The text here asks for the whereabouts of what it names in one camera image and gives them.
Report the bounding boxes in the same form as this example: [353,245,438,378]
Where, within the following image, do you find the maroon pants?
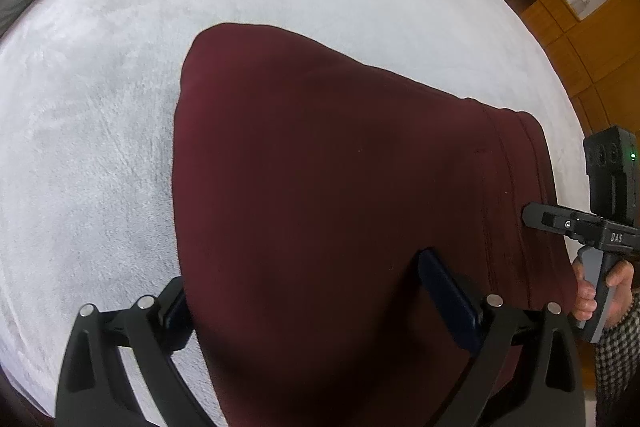
[172,24,577,426]

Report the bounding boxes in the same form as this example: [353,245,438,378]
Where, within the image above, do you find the houndstooth patterned sleeve forearm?
[594,294,639,426]

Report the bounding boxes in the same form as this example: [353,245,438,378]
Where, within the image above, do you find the person's right hand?
[570,256,637,333]

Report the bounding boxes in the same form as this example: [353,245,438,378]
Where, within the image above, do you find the white fleece bed sheet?
[1,0,587,426]

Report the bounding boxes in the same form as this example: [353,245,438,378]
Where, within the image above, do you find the black camera box green light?
[582,126,639,225]

